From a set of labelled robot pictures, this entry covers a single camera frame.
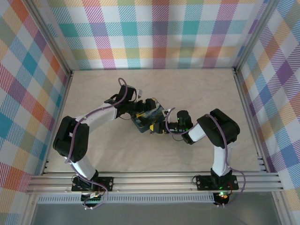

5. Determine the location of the starry night painted tin box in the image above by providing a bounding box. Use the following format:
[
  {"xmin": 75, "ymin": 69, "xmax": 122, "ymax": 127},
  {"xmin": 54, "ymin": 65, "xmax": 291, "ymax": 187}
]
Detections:
[{"xmin": 130, "ymin": 97, "xmax": 168, "ymax": 135}]

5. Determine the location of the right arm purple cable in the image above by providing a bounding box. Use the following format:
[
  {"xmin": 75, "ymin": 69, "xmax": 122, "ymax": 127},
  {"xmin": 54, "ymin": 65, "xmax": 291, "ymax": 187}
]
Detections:
[{"xmin": 165, "ymin": 107, "xmax": 247, "ymax": 208}]

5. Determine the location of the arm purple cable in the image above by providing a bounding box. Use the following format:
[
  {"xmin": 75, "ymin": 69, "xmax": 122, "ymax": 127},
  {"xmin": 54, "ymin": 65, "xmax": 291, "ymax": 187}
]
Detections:
[
  {"xmin": 65, "ymin": 77, "xmax": 130, "ymax": 210},
  {"xmin": 165, "ymin": 107, "xmax": 247, "ymax": 208}
]

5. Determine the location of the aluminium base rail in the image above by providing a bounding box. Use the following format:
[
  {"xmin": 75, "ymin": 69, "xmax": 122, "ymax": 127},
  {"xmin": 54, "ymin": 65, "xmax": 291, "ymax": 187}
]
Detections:
[{"xmin": 25, "ymin": 171, "xmax": 285, "ymax": 195}]

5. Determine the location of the aluminium side rail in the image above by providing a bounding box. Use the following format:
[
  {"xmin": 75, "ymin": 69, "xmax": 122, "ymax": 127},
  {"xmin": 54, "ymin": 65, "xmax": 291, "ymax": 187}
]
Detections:
[
  {"xmin": 232, "ymin": 67, "xmax": 269, "ymax": 173},
  {"xmin": 41, "ymin": 70, "xmax": 75, "ymax": 176}
]

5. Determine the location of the grey slotted cable duct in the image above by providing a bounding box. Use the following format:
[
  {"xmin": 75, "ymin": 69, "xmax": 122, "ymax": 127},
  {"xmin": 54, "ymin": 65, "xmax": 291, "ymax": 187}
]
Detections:
[{"xmin": 37, "ymin": 195, "xmax": 215, "ymax": 204}]

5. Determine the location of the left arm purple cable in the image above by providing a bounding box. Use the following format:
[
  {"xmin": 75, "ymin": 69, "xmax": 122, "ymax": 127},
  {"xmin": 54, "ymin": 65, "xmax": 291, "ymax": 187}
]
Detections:
[{"xmin": 65, "ymin": 77, "xmax": 130, "ymax": 210}]

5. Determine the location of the aluminium frame post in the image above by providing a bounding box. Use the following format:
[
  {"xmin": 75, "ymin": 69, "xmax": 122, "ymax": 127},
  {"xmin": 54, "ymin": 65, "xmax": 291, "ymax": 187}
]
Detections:
[
  {"xmin": 25, "ymin": 0, "xmax": 75, "ymax": 82},
  {"xmin": 232, "ymin": 0, "xmax": 283, "ymax": 74}
]

